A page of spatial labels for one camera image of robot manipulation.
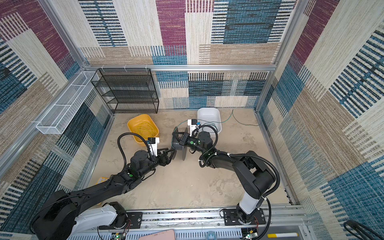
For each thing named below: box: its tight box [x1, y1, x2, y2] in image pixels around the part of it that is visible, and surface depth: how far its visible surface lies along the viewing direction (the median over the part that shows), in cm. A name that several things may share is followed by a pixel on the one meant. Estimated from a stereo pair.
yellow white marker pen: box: [267, 232, 300, 238], surface depth 71 cm
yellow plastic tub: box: [127, 114, 159, 143], surface depth 110 cm
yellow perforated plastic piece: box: [96, 177, 109, 185], surface depth 87 cm
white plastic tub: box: [197, 107, 222, 136], surface depth 116 cm
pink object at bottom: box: [138, 229, 175, 240], surface depth 70 cm
